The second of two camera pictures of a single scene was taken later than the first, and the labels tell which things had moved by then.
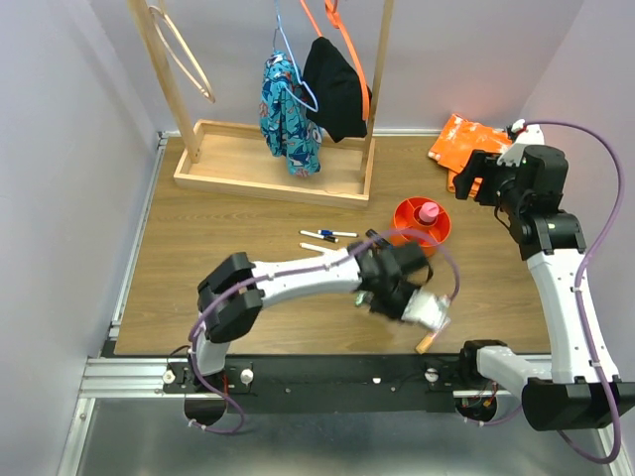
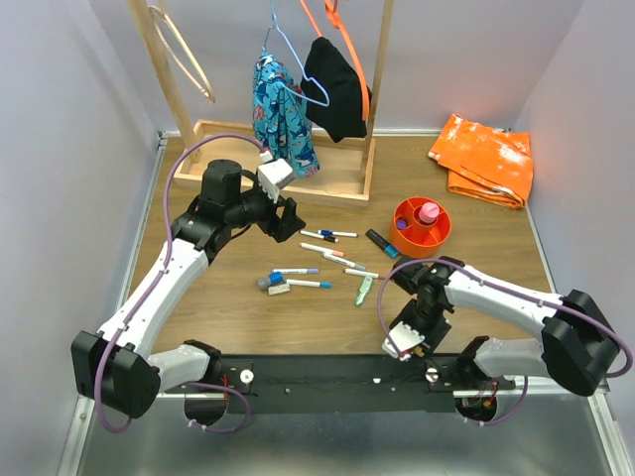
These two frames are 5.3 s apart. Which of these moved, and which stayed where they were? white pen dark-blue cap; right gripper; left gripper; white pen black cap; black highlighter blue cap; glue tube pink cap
Moved: left gripper; right gripper
Stayed: glue tube pink cap; white pen dark-blue cap; black highlighter blue cap; white pen black cap
